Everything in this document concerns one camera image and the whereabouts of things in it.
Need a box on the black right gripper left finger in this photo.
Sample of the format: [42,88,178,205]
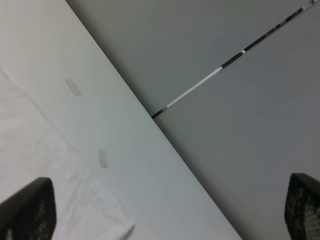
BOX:
[0,177,57,240]

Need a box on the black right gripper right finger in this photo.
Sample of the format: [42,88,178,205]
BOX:
[284,173,320,240]

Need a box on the white short sleeve shirt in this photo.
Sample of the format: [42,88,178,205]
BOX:
[0,73,134,240]

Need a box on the clear tape marker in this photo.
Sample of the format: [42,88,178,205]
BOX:
[65,79,82,96]
[98,149,108,168]

